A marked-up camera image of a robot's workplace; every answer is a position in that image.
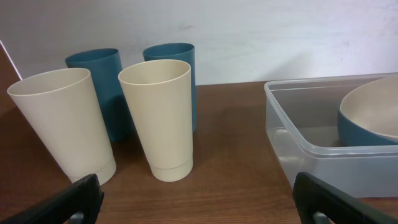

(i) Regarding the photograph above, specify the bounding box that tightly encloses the blue bowl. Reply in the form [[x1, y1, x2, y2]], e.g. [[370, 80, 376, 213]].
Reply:
[[338, 110, 397, 146]]

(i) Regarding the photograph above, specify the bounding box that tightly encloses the blue cup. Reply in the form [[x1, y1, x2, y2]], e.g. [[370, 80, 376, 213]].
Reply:
[[65, 48, 134, 142], [142, 43, 197, 132]]

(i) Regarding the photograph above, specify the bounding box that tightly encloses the clear plastic container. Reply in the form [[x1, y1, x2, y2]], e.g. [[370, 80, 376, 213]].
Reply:
[[264, 73, 397, 198]]

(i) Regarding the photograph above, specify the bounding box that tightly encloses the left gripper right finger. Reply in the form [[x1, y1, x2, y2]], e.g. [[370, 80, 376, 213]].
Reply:
[[293, 172, 397, 224]]

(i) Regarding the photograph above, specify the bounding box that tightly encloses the right blue cup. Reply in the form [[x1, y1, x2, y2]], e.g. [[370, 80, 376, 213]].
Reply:
[[142, 43, 197, 132]]

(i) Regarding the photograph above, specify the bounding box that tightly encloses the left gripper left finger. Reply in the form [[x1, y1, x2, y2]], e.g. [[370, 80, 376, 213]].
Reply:
[[2, 174, 104, 224]]

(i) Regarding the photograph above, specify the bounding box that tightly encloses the left blue cup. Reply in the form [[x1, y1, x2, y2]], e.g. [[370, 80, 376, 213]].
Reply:
[[65, 48, 134, 142]]

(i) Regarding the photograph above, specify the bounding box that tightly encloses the cream bowl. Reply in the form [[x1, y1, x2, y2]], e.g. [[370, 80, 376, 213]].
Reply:
[[339, 77, 397, 141]]

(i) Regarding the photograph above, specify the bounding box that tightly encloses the cream cup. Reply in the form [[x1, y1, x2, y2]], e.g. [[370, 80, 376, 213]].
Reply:
[[118, 59, 193, 182], [7, 68, 116, 184]]

